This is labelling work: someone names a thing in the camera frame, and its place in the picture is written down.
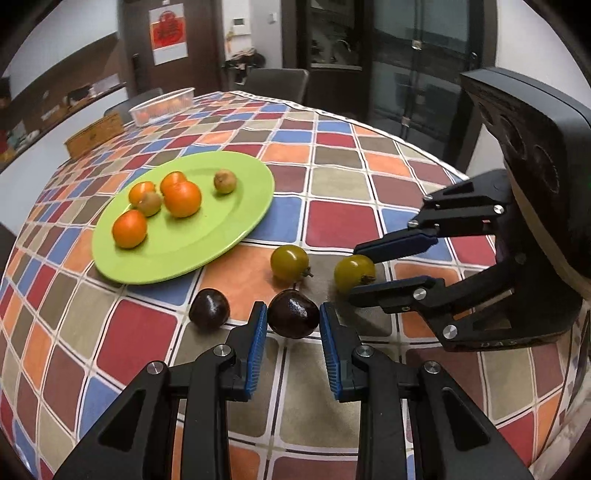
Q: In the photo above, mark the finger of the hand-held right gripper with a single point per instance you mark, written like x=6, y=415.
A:
x=392, y=295
x=397, y=244

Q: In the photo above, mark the brown kiwi fruit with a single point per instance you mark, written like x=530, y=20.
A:
x=150, y=204
x=225, y=181

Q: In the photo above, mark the green tomato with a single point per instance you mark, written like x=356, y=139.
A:
x=353, y=272
x=289, y=262

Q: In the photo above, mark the wooden box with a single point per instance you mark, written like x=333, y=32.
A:
x=94, y=136

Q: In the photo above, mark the checkered tablecloth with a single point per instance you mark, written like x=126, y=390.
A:
x=341, y=175

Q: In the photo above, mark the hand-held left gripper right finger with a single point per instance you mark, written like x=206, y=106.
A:
x=332, y=355

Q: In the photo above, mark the red and white wall poster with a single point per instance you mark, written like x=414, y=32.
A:
x=168, y=34

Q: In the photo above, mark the white wall intercom panel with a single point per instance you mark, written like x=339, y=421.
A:
x=238, y=25

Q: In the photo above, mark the black bag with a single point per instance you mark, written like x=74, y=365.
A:
x=78, y=93

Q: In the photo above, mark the brown door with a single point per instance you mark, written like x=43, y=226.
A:
x=203, y=46

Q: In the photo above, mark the clear plastic container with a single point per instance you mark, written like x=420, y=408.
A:
x=161, y=107

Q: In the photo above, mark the dark leather chair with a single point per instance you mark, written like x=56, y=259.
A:
x=120, y=107
x=277, y=83

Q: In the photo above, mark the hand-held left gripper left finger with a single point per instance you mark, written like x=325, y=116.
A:
x=256, y=350

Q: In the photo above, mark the large orange mandarin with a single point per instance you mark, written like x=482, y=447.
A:
x=183, y=199

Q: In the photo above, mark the pile of coats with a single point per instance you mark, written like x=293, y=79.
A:
x=244, y=64

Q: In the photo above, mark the green plate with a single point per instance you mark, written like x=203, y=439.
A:
x=207, y=240

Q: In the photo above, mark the dark purple plum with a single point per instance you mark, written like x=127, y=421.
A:
x=293, y=314
x=209, y=308

